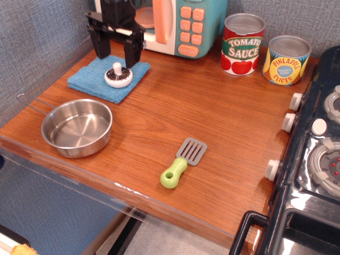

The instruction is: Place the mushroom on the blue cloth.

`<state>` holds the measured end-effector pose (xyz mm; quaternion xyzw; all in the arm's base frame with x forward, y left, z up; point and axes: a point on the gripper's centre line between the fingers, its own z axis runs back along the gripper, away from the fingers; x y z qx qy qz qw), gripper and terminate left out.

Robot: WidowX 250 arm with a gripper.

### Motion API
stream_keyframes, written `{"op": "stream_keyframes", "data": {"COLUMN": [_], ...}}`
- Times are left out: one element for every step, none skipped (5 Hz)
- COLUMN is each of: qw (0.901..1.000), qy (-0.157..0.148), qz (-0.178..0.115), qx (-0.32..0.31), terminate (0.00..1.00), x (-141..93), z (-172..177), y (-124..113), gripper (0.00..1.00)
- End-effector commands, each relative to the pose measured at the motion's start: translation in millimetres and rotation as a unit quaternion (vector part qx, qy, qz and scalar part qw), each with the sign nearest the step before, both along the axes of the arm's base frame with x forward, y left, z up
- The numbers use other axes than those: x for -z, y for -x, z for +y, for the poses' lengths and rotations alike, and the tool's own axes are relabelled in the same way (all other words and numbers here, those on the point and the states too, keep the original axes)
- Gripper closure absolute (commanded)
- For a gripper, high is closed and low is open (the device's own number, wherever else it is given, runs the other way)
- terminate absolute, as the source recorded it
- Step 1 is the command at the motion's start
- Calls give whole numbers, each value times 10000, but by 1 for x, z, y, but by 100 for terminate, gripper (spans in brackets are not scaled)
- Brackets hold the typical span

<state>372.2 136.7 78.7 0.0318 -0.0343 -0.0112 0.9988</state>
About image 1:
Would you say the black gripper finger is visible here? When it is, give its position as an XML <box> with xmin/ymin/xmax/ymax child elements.
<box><xmin>88</xmin><ymin>26</ymin><xmax>111</xmax><ymax>59</ymax></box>
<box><xmin>124</xmin><ymin>31</ymin><xmax>144</xmax><ymax>68</ymax></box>

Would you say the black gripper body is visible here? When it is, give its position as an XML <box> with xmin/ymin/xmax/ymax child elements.
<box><xmin>86</xmin><ymin>1</ymin><xmax>145</xmax><ymax>43</ymax></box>

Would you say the white brown toy mushroom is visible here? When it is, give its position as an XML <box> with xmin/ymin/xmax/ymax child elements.
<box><xmin>104</xmin><ymin>62</ymin><xmax>133</xmax><ymax>88</ymax></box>

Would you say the blue folded cloth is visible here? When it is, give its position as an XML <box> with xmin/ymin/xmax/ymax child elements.
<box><xmin>67</xmin><ymin>55</ymin><xmax>150</xmax><ymax>104</ymax></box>

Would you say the teal toy microwave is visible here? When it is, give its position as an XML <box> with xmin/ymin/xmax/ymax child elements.
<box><xmin>95</xmin><ymin>1</ymin><xmax>227</xmax><ymax>59</ymax></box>

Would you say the stainless steel pan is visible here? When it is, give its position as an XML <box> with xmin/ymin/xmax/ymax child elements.
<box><xmin>16</xmin><ymin>93</ymin><xmax>113</xmax><ymax>158</ymax></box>

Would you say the tomato sauce can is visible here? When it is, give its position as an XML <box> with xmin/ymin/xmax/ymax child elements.
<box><xmin>220</xmin><ymin>13</ymin><xmax>266</xmax><ymax>76</ymax></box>

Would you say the green grey toy spatula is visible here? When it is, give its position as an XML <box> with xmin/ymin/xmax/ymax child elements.
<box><xmin>160</xmin><ymin>137</ymin><xmax>207</xmax><ymax>189</ymax></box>

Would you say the clear acrylic table guard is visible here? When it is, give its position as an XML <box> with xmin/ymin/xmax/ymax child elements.
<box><xmin>1</xmin><ymin>133</ymin><xmax>271</xmax><ymax>245</ymax></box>

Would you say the pineapple slices can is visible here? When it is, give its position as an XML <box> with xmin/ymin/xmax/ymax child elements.
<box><xmin>262</xmin><ymin>35</ymin><xmax>312</xmax><ymax>86</ymax></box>

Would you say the white stove knob upper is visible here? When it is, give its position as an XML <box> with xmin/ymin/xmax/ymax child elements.
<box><xmin>290</xmin><ymin>93</ymin><xmax>303</xmax><ymax>112</ymax></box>

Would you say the white stove knob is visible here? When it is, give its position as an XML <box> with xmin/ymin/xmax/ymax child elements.
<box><xmin>282</xmin><ymin>113</ymin><xmax>296</xmax><ymax>133</ymax></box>
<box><xmin>265</xmin><ymin>159</ymin><xmax>280</xmax><ymax>182</ymax></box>
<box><xmin>290</xmin><ymin>93</ymin><xmax>303</xmax><ymax>112</ymax></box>

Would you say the white stove knob middle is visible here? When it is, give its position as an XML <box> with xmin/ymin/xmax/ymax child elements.
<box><xmin>282</xmin><ymin>113</ymin><xmax>296</xmax><ymax>133</ymax></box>

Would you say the white stove knob lower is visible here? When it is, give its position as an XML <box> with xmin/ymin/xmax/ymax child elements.
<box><xmin>265</xmin><ymin>159</ymin><xmax>280</xmax><ymax>182</ymax></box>

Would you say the yellow object bottom corner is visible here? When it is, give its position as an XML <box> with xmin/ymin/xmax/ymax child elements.
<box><xmin>10</xmin><ymin>244</ymin><xmax>38</xmax><ymax>255</ymax></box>

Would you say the black toy stove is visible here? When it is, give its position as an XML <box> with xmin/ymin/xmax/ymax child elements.
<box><xmin>229</xmin><ymin>46</ymin><xmax>339</xmax><ymax>254</ymax></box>

